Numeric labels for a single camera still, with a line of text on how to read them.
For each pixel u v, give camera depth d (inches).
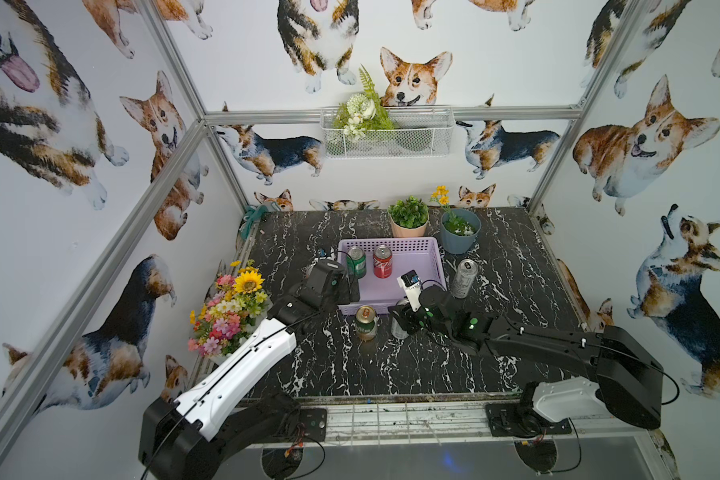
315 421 29.4
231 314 29.5
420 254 42.0
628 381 16.6
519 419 26.4
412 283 27.7
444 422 29.7
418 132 36.3
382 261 37.4
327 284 23.1
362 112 30.9
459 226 42.0
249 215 47.3
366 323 32.1
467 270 34.5
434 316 24.4
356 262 37.4
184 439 14.7
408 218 39.7
